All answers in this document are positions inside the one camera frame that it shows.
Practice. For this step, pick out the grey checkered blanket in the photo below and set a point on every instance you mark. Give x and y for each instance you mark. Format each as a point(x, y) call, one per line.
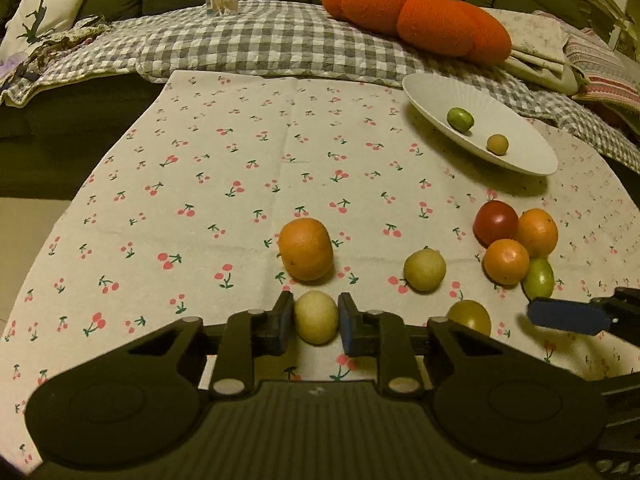
point(273, 38)

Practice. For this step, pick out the orange pumpkin cushion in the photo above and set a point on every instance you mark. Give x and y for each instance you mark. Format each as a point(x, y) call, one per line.
point(446, 27)

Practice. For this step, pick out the pale yellow round fruit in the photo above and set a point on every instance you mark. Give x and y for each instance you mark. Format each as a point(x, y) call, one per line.
point(316, 318)

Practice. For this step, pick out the small yellow fruit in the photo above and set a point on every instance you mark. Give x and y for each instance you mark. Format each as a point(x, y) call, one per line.
point(498, 144)

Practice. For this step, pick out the olive brown tomato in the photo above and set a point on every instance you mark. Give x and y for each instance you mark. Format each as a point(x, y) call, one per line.
point(471, 314)

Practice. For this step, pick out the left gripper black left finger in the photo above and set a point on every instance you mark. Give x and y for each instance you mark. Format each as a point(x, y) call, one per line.
point(246, 336)

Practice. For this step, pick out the pale yellow-green round fruit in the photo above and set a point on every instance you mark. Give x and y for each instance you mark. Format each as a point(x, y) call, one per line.
point(424, 270)

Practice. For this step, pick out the large green oval fruit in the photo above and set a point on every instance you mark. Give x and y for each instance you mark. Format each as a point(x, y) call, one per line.
point(460, 119)

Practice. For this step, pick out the folded beige floral cloth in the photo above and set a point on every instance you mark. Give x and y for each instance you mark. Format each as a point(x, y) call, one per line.
point(537, 53)

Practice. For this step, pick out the striped patterned cushion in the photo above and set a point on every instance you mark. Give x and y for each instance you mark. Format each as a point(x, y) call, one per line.
point(604, 78)

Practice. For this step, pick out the cherry print tablecloth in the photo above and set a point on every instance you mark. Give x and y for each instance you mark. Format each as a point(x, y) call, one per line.
point(181, 218)

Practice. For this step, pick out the white printed pillow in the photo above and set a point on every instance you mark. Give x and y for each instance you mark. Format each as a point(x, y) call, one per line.
point(34, 20)

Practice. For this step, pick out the white ribbed plate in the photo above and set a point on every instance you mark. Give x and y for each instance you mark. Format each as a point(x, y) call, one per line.
point(434, 96)

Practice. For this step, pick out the red tomato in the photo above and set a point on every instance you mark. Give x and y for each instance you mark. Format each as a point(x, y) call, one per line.
point(495, 220)

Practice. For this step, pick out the large orange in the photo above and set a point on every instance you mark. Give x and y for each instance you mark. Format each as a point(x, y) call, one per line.
point(537, 232)

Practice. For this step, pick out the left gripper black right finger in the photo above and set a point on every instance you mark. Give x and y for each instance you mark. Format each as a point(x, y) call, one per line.
point(382, 336)

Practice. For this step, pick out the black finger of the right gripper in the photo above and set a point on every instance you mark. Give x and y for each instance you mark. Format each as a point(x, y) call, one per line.
point(587, 318)

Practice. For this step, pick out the dark floral cloth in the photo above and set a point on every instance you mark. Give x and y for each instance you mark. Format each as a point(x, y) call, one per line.
point(23, 69)

